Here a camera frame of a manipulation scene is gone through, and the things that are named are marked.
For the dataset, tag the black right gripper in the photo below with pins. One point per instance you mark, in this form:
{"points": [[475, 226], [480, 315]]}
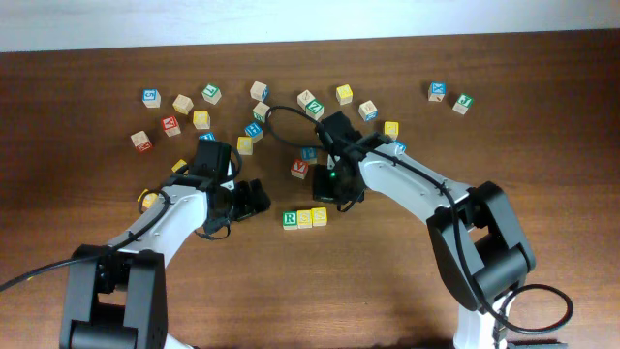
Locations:
{"points": [[322, 188]]}

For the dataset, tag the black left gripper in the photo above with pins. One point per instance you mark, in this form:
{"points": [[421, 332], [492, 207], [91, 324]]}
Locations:
{"points": [[247, 207]]}

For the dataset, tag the yellow S block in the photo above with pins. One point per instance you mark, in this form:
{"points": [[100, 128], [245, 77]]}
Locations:
{"points": [[304, 219], [319, 216]]}

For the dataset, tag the red A block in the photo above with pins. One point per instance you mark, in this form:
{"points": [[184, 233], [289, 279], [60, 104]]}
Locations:
{"points": [[299, 169]]}

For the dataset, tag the green R block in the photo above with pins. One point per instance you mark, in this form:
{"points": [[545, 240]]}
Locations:
{"points": [[289, 220]]}

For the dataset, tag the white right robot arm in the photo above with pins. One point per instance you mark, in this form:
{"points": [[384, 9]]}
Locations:
{"points": [[481, 251]]}

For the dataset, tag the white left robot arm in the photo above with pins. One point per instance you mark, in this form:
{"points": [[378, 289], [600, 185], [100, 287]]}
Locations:
{"points": [[117, 294]]}

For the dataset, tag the blue P block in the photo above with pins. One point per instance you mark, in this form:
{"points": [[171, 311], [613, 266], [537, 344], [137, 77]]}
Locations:
{"points": [[309, 155]]}

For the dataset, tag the blue T block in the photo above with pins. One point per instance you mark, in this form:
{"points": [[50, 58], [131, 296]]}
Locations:
{"points": [[401, 146]]}

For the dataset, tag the blue tilted H block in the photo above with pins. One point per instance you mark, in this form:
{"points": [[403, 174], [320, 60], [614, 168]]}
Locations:
{"points": [[254, 131]]}

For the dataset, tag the yellow K block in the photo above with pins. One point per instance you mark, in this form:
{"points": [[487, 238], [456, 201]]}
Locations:
{"points": [[391, 129]]}

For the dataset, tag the wooden shell block blue side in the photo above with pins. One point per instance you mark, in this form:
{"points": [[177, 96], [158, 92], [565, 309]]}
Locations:
{"points": [[368, 111]]}

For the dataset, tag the green Z block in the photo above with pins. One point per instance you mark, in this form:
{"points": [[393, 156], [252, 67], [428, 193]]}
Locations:
{"points": [[315, 109]]}

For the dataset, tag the wooden block green side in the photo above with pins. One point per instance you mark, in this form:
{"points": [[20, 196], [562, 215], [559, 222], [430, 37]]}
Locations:
{"points": [[259, 111]]}

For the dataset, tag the wooden block by Z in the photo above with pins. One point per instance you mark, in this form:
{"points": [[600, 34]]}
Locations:
{"points": [[304, 98]]}

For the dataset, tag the red Y block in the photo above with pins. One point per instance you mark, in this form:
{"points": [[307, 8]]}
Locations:
{"points": [[171, 126]]}

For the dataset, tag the green L block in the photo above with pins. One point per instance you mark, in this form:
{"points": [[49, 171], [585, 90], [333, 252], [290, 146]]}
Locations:
{"points": [[212, 94]]}

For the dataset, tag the plain wooden block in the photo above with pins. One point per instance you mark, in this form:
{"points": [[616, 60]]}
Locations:
{"points": [[183, 104]]}

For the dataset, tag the wooden block red side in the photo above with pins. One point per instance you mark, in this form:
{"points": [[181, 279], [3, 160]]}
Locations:
{"points": [[141, 142]]}

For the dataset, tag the blue block far right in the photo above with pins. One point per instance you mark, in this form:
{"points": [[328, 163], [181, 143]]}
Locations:
{"points": [[437, 91]]}

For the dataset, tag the blue number five block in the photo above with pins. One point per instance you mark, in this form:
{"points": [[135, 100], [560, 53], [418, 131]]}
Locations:
{"points": [[151, 98]]}

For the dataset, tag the green J block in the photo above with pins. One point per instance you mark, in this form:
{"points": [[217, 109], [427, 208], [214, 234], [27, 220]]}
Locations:
{"points": [[463, 103]]}

